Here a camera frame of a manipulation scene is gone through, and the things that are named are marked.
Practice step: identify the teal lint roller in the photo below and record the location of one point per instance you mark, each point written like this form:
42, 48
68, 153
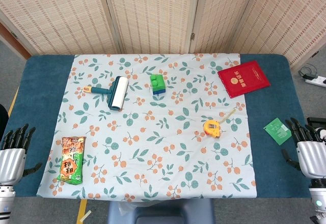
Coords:
119, 91

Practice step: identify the green blue building block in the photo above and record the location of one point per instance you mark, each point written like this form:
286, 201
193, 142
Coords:
158, 82

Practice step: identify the black round object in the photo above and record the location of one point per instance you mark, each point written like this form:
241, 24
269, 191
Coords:
3, 118

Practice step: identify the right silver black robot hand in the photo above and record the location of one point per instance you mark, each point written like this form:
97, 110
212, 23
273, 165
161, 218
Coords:
312, 157

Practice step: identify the bamboo folding screen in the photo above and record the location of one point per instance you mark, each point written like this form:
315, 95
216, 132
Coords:
152, 15

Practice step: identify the yellow tape measure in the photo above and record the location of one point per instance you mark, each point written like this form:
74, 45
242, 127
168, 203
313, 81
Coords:
212, 129

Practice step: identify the red certificate booklet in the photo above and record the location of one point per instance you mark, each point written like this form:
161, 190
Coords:
243, 79

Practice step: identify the floral tablecloth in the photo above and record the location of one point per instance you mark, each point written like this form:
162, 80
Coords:
152, 145

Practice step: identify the white power strip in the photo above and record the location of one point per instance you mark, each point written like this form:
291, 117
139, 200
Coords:
317, 81

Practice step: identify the black box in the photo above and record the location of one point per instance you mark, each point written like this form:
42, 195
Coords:
315, 121

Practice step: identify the green foil packet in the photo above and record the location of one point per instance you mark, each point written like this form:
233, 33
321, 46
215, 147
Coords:
276, 131

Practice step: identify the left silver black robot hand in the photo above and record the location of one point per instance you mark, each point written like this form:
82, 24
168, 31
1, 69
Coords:
10, 160

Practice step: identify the paper strip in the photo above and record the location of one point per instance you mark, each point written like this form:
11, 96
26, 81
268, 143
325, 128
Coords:
85, 215

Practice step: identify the blue table cover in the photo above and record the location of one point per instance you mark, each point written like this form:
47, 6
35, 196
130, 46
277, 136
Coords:
38, 101

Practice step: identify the orange green snack bag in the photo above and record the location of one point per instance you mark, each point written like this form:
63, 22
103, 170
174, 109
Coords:
71, 160

